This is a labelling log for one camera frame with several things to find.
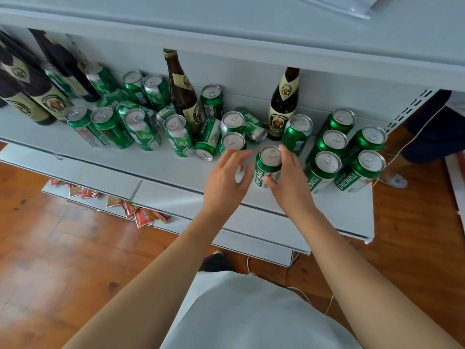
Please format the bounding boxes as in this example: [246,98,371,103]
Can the white metal shelf unit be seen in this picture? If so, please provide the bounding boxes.
[0,0,465,267]

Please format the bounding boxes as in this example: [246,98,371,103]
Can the thin white hanging cable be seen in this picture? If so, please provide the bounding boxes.
[372,104,448,189]

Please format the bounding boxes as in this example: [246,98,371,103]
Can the person's left hand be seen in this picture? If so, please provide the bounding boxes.
[201,149,254,218]

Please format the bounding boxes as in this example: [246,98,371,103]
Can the person's black shoe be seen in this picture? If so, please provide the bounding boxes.
[198,251,234,273]

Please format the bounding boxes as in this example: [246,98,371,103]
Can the person's left forearm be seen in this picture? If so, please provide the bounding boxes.
[62,209,235,349]

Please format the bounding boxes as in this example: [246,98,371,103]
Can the person's right hand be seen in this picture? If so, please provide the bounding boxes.
[262,144,317,217]

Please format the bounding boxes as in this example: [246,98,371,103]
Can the green beer can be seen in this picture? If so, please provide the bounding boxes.
[254,145,283,189]

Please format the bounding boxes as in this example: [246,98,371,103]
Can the row of red snack packets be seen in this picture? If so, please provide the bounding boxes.
[49,178,172,229]

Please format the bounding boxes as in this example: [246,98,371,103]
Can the brown glass beer bottle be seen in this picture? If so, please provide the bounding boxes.
[0,69,57,126]
[268,67,301,141]
[28,28,101,103]
[163,49,202,135]
[0,31,75,121]

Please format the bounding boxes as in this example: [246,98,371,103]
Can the cluster of green cans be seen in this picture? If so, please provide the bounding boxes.
[43,63,388,194]

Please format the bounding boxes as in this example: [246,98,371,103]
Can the person's right forearm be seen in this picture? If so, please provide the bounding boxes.
[289,206,465,349]

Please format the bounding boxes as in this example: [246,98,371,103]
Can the white floor cable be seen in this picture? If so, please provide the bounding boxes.
[246,252,335,317]

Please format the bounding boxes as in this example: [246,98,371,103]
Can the person's white shirt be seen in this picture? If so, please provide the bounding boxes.
[160,270,364,349]

